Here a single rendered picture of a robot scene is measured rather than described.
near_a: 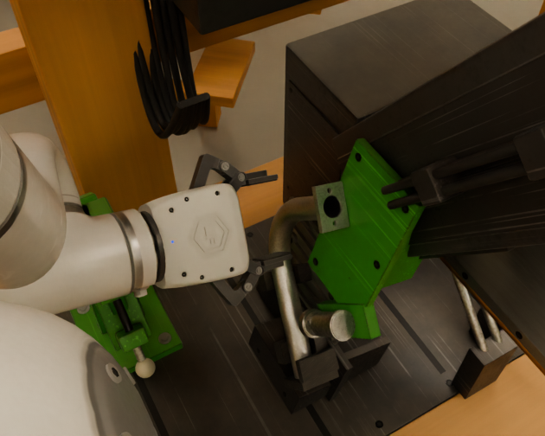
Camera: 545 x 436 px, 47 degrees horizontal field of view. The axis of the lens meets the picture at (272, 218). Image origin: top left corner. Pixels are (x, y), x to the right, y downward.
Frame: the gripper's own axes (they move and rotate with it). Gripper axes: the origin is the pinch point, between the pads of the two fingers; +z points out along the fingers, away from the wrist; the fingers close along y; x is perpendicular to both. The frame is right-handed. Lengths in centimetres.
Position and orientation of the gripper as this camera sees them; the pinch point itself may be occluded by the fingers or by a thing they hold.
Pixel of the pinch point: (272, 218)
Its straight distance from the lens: 72.4
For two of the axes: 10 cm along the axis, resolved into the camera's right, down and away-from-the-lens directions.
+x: -5.1, 0.2, 8.6
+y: -1.8, -9.8, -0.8
